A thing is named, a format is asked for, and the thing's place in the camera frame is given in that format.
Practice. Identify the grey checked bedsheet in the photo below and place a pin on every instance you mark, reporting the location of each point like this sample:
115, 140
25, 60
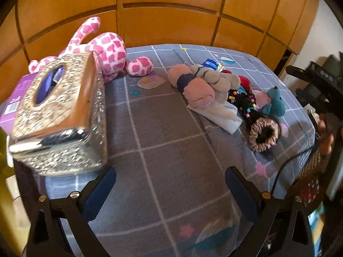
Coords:
166, 144

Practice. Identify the silver glitter tissue box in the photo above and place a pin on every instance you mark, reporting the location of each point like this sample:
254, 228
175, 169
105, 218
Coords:
67, 107

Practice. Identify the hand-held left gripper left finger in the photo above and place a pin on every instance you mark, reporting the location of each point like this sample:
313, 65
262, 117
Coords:
100, 190

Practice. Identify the purple cardboard box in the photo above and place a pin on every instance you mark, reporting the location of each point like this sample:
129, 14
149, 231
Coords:
13, 104

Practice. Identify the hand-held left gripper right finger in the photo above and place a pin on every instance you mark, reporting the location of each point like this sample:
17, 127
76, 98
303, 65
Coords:
238, 190

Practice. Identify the teal plush toy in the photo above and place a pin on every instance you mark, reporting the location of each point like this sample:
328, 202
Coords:
276, 103

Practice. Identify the dark patterned cloth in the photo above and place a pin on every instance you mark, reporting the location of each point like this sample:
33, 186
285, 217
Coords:
308, 171

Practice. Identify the blue packet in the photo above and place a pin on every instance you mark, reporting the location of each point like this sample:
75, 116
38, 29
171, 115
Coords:
210, 64

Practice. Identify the beige plush toy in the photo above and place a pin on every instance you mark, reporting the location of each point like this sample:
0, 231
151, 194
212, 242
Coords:
222, 81

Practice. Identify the pink roll with navy band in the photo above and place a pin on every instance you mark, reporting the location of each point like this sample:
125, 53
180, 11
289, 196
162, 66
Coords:
198, 91

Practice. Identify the red soft item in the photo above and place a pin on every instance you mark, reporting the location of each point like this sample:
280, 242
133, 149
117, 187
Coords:
243, 81

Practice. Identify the light pink cloth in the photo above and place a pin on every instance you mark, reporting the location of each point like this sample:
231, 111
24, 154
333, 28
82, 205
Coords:
261, 97

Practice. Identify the wooden wardrobe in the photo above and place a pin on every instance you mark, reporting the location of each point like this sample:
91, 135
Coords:
171, 10

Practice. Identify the pink spotted plush toy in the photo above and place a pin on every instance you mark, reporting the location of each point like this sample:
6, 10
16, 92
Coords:
109, 48

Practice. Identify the white cloth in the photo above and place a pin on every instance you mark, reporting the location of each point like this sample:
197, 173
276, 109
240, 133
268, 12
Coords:
225, 117

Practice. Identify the person's right hand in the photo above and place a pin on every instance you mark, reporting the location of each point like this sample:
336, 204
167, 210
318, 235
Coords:
325, 139

